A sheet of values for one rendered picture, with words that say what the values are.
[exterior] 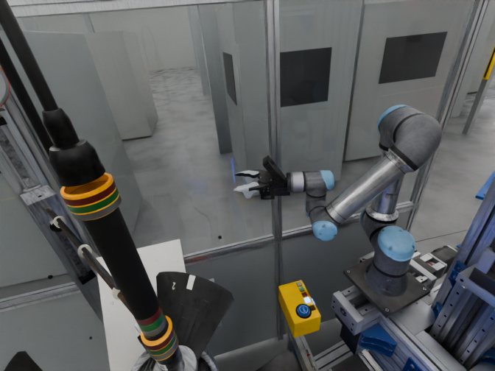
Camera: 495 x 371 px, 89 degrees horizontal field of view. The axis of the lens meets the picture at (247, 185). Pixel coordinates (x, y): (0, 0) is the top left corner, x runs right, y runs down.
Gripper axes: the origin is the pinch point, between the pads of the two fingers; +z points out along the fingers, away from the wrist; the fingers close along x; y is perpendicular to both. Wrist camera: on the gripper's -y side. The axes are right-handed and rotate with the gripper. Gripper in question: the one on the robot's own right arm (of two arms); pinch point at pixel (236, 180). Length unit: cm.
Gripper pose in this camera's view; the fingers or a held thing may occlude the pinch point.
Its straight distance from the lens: 94.6
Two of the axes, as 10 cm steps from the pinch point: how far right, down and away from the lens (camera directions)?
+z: -10.0, 0.5, 0.8
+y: 0.9, 7.7, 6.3
